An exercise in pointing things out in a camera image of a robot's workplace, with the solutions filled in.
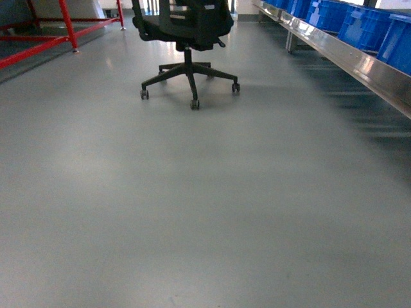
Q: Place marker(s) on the black office chair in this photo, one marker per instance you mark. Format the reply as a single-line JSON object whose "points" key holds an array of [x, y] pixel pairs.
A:
{"points": [[191, 25]]}

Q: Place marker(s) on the stainless steel roller rack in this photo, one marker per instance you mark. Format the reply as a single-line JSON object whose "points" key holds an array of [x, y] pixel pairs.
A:
{"points": [[387, 82]]}

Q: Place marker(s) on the red metal table frame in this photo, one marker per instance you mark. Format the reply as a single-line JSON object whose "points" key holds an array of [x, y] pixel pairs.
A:
{"points": [[76, 28]]}

